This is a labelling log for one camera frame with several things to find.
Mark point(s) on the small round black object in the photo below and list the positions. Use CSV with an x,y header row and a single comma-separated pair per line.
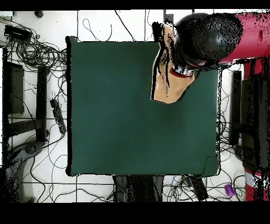
x,y
38,14

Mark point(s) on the grey chair base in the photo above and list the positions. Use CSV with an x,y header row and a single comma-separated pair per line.
x,y
14,169

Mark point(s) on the grey rectangular floor frame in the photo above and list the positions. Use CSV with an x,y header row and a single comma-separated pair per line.
x,y
164,13

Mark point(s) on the small purple object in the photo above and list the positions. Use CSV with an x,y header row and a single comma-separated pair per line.
x,y
229,190

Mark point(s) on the black T-shaped floor stand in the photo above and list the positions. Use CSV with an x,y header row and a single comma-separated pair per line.
x,y
41,95

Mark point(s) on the flat black box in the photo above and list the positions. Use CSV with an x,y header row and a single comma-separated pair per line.
x,y
16,32

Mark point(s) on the dark cabinet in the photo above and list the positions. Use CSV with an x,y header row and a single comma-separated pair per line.
x,y
249,105

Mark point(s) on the black upright bar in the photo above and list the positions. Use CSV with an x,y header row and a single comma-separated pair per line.
x,y
236,95

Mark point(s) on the black metal stand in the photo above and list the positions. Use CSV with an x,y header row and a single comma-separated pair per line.
x,y
143,188

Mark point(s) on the dark brown box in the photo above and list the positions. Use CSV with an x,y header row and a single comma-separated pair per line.
x,y
16,88

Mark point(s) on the dark green table cloth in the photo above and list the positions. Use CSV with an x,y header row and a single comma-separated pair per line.
x,y
105,126

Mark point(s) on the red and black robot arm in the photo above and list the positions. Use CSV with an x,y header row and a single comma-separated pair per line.
x,y
206,38

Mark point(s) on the tan terry cloth towel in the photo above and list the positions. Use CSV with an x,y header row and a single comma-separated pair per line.
x,y
175,90

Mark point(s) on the long black power strip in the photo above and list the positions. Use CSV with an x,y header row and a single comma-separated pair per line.
x,y
58,115

